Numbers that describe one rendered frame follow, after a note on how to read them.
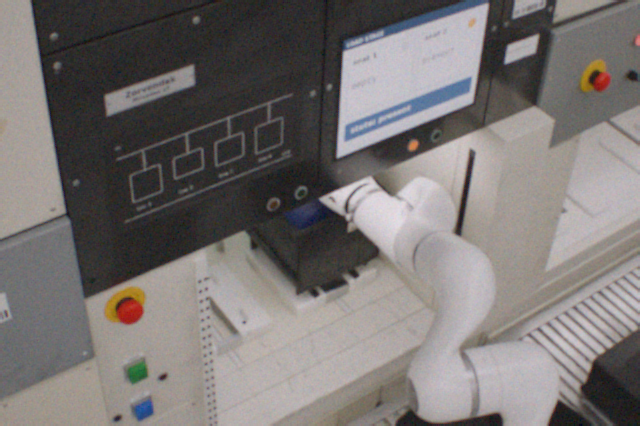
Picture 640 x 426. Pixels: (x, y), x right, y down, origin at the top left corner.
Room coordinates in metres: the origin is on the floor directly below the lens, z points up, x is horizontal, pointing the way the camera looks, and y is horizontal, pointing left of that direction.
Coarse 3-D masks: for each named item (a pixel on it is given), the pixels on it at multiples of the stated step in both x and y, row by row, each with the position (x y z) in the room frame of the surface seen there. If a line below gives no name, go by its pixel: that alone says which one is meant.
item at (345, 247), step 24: (336, 216) 1.41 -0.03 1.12; (264, 240) 1.46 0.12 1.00; (288, 240) 1.38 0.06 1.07; (312, 240) 1.38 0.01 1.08; (336, 240) 1.41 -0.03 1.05; (360, 240) 1.45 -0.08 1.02; (288, 264) 1.38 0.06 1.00; (312, 264) 1.38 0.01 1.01; (336, 264) 1.41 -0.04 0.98; (360, 264) 1.45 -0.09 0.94; (312, 288) 1.39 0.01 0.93
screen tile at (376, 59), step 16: (384, 48) 1.20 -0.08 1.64; (352, 64) 1.16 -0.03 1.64; (368, 64) 1.18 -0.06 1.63; (384, 64) 1.20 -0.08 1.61; (400, 64) 1.22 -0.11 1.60; (384, 80) 1.20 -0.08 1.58; (400, 80) 1.22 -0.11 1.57; (352, 96) 1.17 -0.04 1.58; (368, 96) 1.18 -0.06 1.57; (384, 96) 1.20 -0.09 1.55; (400, 96) 1.22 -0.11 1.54; (352, 112) 1.17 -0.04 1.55
